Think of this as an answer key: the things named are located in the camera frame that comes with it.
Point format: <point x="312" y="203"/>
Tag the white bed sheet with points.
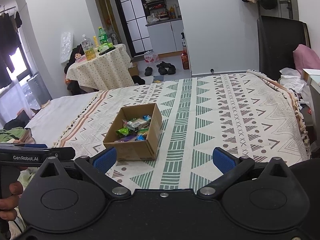
<point x="55" y="115"/>

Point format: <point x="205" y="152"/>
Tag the dotted cream tablecloth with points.
<point x="100" y="72"/>

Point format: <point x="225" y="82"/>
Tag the black shoe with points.
<point x="163" y="64"/>
<point x="148" y="71"/>
<point x="163" y="70"/>
<point x="171" y="70"/>

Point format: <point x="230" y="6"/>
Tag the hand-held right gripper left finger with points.
<point x="106" y="158"/>

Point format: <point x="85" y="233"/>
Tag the black flat tablet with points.
<point x="107" y="50"/>

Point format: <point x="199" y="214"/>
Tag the bubble wrap roll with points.
<point x="66" y="47"/>

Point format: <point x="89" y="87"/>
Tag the person's left hand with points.
<point x="10" y="207"/>

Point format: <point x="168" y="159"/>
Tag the pink box with doll figure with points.
<point x="80" y="58"/>

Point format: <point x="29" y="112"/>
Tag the lime green snack packet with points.
<point x="123" y="131"/>

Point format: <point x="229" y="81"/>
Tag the pack of water bottles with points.
<point x="151" y="57"/>

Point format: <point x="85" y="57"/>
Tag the clear bottle with yellow liquid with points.
<point x="89" y="50"/>

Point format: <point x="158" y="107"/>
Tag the cardboard box on floor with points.
<point x="133" y="69"/>

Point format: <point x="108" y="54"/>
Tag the black chair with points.
<point x="277" y="47"/>

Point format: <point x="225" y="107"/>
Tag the yellow paper on jeans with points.
<point x="158" y="79"/>

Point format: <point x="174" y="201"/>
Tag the green cloth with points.
<point x="12" y="135"/>

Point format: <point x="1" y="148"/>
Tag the black framed glass door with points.
<point x="132" y="17"/>

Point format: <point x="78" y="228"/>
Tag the pink pillow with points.
<point x="305" y="58"/>

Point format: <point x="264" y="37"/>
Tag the white plastic bag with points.
<point x="290" y="80"/>

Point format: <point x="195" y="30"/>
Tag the brown cardboard box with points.
<point x="130" y="151"/>

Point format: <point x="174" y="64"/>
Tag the clear cracker packet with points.
<point x="137" y="124"/>

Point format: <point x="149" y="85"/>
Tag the green soda bottle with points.
<point x="102" y="37"/>

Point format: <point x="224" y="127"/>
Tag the white kitchen cabinet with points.
<point x="162" y="37"/>

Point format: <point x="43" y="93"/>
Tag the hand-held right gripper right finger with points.
<point x="223" y="158"/>

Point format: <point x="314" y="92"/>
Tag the black bag under table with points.
<point x="74" y="87"/>

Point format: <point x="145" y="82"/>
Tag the green wet wipes pack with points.
<point x="105" y="47"/>

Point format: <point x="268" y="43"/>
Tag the green cookie packet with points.
<point x="143" y="131"/>

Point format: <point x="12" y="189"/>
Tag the patterned blanket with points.
<point x="212" y="120"/>

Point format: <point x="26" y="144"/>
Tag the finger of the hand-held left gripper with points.
<point x="62" y="153"/>

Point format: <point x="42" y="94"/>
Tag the dark hanging clothes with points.
<point x="7" y="55"/>

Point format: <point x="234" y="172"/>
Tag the grey radiator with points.
<point x="36" y="90"/>

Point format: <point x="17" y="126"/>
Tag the purple snack packet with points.
<point x="127" y="138"/>

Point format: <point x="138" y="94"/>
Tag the blue snack packet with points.
<point x="147" y="117"/>
<point x="141" y="137"/>

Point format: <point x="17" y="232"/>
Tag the small desk fan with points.
<point x="113" y="38"/>

